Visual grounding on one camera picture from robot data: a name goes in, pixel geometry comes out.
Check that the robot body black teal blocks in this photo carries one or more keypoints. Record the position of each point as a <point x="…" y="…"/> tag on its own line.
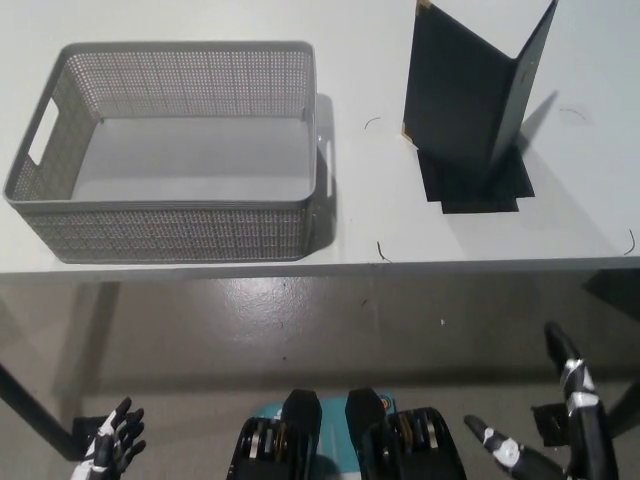
<point x="350" y="440"/>

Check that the robot right hand white black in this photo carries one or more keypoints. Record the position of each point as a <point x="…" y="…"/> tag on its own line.
<point x="580" y="395"/>

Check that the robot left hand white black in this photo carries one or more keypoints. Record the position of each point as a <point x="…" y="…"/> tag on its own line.
<point x="112" y="440"/>

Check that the black metal table leg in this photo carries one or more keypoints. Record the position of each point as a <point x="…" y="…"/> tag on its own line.
<point x="35" y="407"/>

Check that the grey perforated plastic basket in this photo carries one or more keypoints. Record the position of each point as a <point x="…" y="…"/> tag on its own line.
<point x="200" y="150"/>

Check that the black tape patch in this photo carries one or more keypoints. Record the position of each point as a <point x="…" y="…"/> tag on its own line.
<point x="510" y="192"/>

